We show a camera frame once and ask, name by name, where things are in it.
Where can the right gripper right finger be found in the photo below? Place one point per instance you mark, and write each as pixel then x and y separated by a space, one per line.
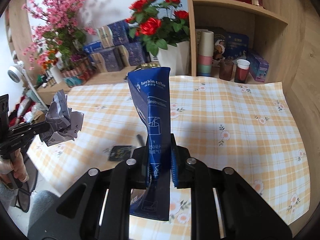
pixel 174 161

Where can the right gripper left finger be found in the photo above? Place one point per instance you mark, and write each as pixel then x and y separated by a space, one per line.
pixel 146 160

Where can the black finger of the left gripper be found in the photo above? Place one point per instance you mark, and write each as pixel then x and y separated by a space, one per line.
pixel 37 128

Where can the white paper ball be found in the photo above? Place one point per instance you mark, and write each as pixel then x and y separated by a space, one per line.
pixel 64 122

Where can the dark blue box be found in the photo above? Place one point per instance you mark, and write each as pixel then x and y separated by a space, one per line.
pixel 151 98

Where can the left hand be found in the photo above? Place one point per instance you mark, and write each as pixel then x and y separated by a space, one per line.
pixel 17 167

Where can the black small tin box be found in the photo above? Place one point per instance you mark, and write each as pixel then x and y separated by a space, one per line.
pixel 120 153

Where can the striped woven basket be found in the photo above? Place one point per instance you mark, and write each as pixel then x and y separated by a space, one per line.
pixel 82 71

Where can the white vase orange flowers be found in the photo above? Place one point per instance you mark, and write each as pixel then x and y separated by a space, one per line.
pixel 53 70

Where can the yellow plaid tablecloth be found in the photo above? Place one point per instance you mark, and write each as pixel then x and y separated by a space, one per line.
pixel 223 124

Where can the gold blister tray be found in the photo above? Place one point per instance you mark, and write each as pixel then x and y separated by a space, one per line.
pixel 147 66

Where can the white flower vase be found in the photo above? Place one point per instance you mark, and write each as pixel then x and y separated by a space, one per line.
pixel 176 58

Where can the dark glass cup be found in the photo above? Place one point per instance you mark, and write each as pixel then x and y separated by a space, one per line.
pixel 226 70

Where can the pink blossom plant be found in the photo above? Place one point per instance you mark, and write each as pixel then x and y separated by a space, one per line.
pixel 59 38

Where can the blue gold gift box left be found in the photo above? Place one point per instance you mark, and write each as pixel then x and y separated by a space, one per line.
pixel 107 60

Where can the blue gold gift box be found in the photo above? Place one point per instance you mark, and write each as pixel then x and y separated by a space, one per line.
pixel 132 54
pixel 114 34
pixel 107 60

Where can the red paper cup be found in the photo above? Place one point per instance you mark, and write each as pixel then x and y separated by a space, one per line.
pixel 242 70

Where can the blue gold gift box right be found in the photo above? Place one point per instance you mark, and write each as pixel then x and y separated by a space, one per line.
pixel 132 54

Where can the purple box on shelf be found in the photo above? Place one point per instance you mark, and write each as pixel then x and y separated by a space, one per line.
pixel 258 67

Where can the stack of pastel cups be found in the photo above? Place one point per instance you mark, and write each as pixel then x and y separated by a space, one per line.
pixel 205 53

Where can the blue gold gift box upper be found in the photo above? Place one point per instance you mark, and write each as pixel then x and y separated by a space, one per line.
pixel 114 34

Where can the red rose bouquet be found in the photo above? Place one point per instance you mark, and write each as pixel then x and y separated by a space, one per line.
pixel 158 24

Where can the wooden shelf unit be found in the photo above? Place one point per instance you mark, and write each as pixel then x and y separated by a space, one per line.
pixel 284 32

